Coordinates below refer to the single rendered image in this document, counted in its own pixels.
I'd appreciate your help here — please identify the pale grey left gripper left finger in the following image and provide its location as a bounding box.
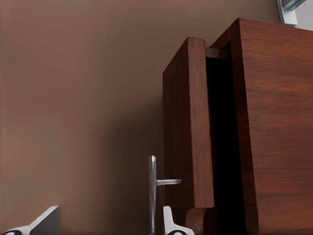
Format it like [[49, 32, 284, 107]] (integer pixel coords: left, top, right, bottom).
[[0, 206, 61, 235]]

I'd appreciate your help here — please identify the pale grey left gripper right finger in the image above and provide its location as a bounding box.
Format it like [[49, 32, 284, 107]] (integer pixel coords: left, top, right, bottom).
[[163, 206, 195, 235]]

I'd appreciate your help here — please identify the wooden drawer with silver handle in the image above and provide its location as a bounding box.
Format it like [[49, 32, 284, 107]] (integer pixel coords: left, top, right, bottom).
[[148, 37, 231, 234]]

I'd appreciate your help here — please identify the dark wooden drawer cabinet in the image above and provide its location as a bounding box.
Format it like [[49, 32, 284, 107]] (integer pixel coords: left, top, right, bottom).
[[184, 17, 313, 235]]

